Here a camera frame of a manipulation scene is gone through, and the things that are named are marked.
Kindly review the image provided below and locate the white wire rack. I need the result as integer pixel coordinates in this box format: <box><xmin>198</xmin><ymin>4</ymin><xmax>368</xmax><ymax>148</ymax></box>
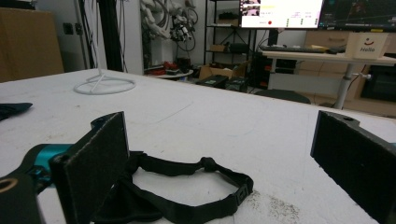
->
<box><xmin>73</xmin><ymin>0</ymin><xmax>137</xmax><ymax>96</ymax></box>

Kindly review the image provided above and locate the black keyboard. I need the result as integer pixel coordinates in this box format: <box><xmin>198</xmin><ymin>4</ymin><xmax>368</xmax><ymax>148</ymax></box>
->
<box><xmin>260</xmin><ymin>45</ymin><xmax>328</xmax><ymax>54</ymax></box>

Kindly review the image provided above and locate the open cardboard box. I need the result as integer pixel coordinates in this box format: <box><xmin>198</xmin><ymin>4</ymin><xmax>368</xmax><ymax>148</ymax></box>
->
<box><xmin>199</xmin><ymin>63</ymin><xmax>250</xmax><ymax>80</ymax></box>

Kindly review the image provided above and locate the dark cloth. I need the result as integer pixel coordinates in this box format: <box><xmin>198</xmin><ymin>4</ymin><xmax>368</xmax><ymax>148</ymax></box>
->
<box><xmin>0</xmin><ymin>102</ymin><xmax>34</xmax><ymax>122</ymax></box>

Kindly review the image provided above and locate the black strap with buckle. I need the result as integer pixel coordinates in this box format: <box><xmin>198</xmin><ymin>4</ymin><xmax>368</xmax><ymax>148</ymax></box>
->
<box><xmin>92</xmin><ymin>150</ymin><xmax>255</xmax><ymax>224</ymax></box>

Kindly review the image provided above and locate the dark computer monitor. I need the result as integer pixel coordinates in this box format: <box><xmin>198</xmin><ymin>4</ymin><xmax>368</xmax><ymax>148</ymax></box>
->
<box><xmin>318</xmin><ymin>0</ymin><xmax>396</xmax><ymax>33</ymax></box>

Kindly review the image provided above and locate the white box with smile print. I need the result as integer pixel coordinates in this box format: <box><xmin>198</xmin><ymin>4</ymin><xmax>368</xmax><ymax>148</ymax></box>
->
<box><xmin>345</xmin><ymin>32</ymin><xmax>390</xmax><ymax>60</ymax></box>

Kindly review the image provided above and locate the brown cardboard box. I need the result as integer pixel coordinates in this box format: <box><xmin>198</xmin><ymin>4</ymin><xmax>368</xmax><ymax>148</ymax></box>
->
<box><xmin>0</xmin><ymin>7</ymin><xmax>64</xmax><ymax>83</ymax></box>

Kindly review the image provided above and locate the bright computer monitor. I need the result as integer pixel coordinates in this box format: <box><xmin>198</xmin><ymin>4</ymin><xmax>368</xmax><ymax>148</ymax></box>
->
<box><xmin>239</xmin><ymin>0</ymin><xmax>325</xmax><ymax>30</ymax></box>

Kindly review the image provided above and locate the white desk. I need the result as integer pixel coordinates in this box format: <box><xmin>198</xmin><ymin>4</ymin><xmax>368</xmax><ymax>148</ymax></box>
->
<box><xmin>261</xmin><ymin>49</ymin><xmax>396</xmax><ymax>110</ymax></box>

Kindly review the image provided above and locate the black metal shelf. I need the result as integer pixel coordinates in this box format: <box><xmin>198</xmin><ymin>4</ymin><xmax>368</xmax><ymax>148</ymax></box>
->
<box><xmin>204</xmin><ymin>0</ymin><xmax>258</xmax><ymax>68</ymax></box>

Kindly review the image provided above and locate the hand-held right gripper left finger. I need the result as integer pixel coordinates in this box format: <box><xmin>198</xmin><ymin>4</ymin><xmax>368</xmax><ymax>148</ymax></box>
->
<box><xmin>49</xmin><ymin>111</ymin><xmax>130</xmax><ymax>224</ymax></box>

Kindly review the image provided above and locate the black metal stand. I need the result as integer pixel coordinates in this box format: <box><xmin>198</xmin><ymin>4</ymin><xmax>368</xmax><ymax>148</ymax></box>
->
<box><xmin>97</xmin><ymin>0</ymin><xmax>124</xmax><ymax>73</ymax></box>

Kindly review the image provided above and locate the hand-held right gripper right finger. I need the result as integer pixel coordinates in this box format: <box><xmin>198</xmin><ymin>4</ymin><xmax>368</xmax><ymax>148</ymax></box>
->
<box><xmin>310</xmin><ymin>110</ymin><xmax>396</xmax><ymax>224</ymax></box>

